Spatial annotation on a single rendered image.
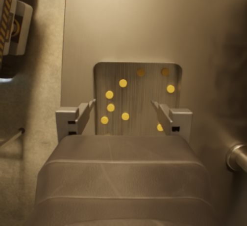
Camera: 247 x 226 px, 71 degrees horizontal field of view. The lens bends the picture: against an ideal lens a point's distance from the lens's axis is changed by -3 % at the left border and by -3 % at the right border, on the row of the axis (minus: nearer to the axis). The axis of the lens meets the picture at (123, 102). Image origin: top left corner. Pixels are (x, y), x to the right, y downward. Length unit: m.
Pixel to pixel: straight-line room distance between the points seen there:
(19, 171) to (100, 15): 1.36
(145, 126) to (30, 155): 1.18
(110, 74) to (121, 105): 0.05
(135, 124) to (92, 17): 0.16
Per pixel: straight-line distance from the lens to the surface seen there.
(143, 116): 0.28
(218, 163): 0.35
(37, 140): 1.32
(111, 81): 0.26
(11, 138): 1.21
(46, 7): 1.17
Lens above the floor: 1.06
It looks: 75 degrees down
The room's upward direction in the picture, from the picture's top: 179 degrees clockwise
